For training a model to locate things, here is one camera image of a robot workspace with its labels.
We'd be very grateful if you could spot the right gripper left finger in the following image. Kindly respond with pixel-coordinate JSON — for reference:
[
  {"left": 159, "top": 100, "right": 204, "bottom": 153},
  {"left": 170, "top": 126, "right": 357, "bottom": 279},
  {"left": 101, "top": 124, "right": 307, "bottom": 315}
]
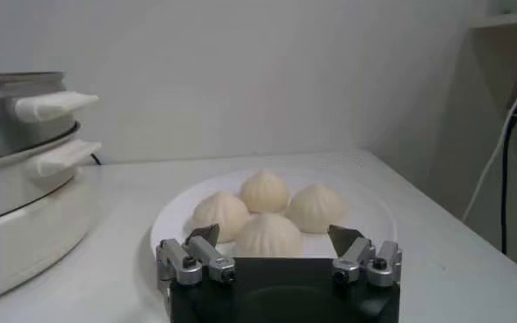
[{"left": 155, "top": 223, "right": 237, "bottom": 288}]

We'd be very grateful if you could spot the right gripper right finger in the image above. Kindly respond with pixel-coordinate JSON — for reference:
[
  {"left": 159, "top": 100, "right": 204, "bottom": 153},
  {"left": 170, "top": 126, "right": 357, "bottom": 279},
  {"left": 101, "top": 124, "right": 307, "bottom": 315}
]
[{"left": 327, "top": 224, "right": 404, "bottom": 289}]

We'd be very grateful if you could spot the white steamed baozi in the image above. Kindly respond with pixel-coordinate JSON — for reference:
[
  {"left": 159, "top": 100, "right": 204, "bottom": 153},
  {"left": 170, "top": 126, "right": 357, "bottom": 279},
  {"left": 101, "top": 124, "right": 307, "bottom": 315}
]
[
  {"left": 285, "top": 183, "right": 348, "bottom": 234},
  {"left": 239, "top": 169, "right": 291, "bottom": 215},
  {"left": 190, "top": 190, "right": 251, "bottom": 244},
  {"left": 234, "top": 212, "right": 305, "bottom": 259}
]

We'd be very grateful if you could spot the white round plate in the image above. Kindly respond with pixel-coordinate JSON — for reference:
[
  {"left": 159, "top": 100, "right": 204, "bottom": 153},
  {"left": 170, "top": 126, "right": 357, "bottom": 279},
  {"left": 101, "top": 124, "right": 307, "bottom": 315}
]
[{"left": 149, "top": 165, "right": 399, "bottom": 260}]

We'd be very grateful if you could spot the white electric cooker base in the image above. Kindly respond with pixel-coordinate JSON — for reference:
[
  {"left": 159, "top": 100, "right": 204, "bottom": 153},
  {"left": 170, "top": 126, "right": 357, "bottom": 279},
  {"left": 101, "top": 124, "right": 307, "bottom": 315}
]
[{"left": 0, "top": 120, "right": 104, "bottom": 306}]

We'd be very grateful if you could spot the black wall cable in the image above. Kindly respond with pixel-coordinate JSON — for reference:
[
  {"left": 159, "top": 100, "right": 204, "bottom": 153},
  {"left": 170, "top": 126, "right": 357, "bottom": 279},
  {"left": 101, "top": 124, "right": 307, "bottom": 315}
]
[{"left": 499, "top": 112, "right": 517, "bottom": 255}]

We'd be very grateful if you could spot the white wall cable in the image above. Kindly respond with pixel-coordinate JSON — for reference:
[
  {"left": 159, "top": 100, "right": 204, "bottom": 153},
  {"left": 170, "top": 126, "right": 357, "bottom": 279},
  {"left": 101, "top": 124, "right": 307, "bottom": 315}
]
[{"left": 461, "top": 46, "right": 517, "bottom": 223}]

